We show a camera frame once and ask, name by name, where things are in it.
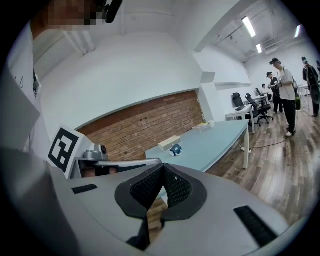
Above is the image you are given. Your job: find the black head-worn camera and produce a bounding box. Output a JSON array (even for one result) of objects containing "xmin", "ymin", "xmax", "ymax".
[{"xmin": 96, "ymin": 0, "xmax": 124, "ymax": 25}]

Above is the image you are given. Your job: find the white wall shelf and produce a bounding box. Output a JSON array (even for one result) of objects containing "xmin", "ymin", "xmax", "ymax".
[{"xmin": 214, "ymin": 81, "xmax": 253, "ymax": 88}]

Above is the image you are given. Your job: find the white office desk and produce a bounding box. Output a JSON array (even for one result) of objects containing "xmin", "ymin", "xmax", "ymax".
[{"xmin": 225, "ymin": 104, "xmax": 256, "ymax": 135}]

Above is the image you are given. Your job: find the white drawer box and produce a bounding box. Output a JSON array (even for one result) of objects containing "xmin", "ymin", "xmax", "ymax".
[{"xmin": 157, "ymin": 136, "xmax": 181, "ymax": 153}]

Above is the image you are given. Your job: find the left hand-held gripper camera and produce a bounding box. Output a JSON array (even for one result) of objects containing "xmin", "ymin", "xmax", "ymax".
[{"xmin": 82, "ymin": 143, "xmax": 110, "ymax": 162}]

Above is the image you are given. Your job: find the person's left hand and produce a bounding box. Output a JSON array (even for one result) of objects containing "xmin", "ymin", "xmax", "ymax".
[{"xmin": 81, "ymin": 166, "xmax": 118, "ymax": 178}]

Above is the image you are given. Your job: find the blue mug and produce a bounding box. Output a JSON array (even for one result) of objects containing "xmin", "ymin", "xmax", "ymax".
[{"xmin": 169, "ymin": 143, "xmax": 184, "ymax": 157}]

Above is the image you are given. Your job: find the black office chair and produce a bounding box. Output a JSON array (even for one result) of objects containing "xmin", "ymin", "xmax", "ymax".
[
  {"xmin": 231, "ymin": 92, "xmax": 245, "ymax": 109},
  {"xmin": 245, "ymin": 93, "xmax": 275, "ymax": 125}
]

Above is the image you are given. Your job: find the person's head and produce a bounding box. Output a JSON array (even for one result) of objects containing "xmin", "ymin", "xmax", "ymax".
[{"xmin": 29, "ymin": 0, "xmax": 106, "ymax": 38}]

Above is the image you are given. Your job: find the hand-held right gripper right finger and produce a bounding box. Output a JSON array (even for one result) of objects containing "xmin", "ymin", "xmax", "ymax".
[{"xmin": 146, "ymin": 162, "xmax": 292, "ymax": 256}]

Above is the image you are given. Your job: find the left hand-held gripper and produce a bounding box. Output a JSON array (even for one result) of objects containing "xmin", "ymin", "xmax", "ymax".
[{"xmin": 47, "ymin": 123, "xmax": 163, "ymax": 180}]

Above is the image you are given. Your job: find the person's white T-shirt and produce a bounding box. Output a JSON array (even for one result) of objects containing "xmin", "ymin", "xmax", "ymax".
[{"xmin": 0, "ymin": 21, "xmax": 55, "ymax": 166}]

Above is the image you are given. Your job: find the white table leg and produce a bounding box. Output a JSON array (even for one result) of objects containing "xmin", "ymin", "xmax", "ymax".
[{"xmin": 242, "ymin": 122, "xmax": 251, "ymax": 170}]

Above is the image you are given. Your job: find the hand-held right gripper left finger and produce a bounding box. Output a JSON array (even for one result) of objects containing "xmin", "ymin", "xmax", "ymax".
[{"xmin": 67, "ymin": 162, "xmax": 166, "ymax": 252}]

